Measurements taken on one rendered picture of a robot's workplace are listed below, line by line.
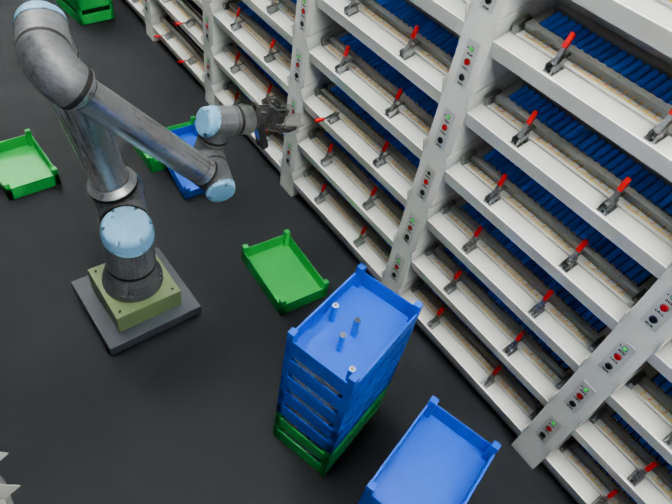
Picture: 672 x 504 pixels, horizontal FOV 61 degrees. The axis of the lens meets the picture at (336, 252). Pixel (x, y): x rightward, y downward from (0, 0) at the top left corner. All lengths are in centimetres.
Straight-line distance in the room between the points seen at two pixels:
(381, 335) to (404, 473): 34
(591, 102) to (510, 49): 23
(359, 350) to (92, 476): 85
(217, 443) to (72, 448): 41
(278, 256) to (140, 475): 93
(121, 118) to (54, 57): 20
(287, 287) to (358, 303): 66
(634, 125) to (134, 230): 132
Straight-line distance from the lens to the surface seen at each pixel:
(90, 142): 171
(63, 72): 143
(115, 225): 179
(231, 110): 177
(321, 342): 143
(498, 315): 184
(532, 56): 143
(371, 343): 145
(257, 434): 184
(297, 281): 216
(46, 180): 255
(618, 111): 134
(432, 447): 154
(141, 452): 184
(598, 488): 195
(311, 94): 219
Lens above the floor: 168
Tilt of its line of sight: 47 degrees down
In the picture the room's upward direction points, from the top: 12 degrees clockwise
